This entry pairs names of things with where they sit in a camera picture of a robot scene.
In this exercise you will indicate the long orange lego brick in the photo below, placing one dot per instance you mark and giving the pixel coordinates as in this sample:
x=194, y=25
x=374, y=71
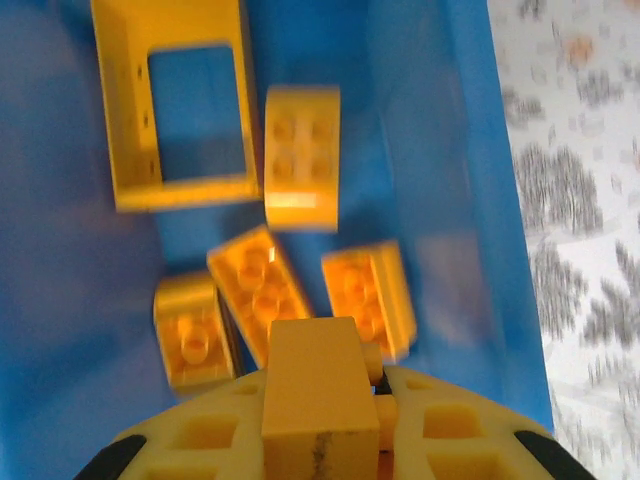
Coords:
x=260, y=285

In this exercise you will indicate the small yellow lego brick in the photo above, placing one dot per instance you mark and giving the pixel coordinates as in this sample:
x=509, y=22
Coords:
x=192, y=335

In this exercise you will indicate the tall yellow lego brick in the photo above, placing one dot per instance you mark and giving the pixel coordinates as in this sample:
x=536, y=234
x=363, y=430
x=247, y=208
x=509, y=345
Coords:
x=302, y=155

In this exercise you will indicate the yellow lego window frame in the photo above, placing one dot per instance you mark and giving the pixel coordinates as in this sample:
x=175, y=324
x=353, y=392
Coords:
x=125, y=125

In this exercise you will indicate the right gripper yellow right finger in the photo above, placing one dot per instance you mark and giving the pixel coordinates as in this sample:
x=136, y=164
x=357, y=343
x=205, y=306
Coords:
x=460, y=440

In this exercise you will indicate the floral tablecloth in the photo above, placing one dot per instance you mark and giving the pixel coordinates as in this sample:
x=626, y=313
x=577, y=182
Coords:
x=590, y=250

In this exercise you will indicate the blue plastic bin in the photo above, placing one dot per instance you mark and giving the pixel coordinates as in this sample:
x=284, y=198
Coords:
x=425, y=150

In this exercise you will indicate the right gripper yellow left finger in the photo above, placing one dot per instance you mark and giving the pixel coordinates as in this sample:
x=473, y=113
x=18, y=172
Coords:
x=210, y=440

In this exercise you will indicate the plain yellow lego block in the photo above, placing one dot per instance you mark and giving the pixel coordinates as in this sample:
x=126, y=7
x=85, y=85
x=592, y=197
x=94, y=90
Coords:
x=315, y=390

